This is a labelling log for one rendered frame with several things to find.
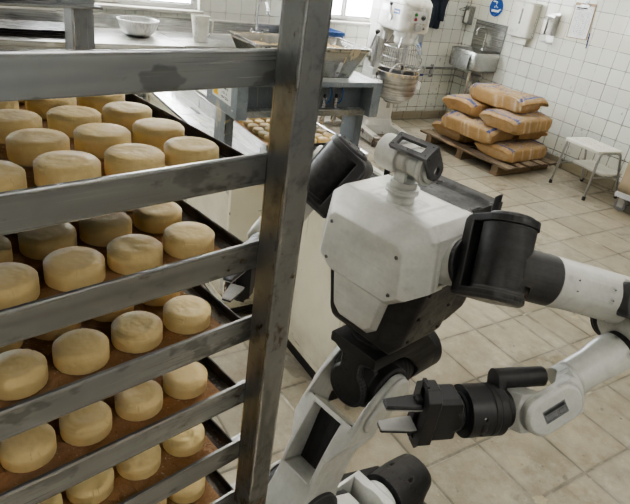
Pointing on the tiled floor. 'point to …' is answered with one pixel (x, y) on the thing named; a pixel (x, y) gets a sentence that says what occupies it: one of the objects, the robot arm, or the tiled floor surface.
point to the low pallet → (487, 155)
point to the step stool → (592, 160)
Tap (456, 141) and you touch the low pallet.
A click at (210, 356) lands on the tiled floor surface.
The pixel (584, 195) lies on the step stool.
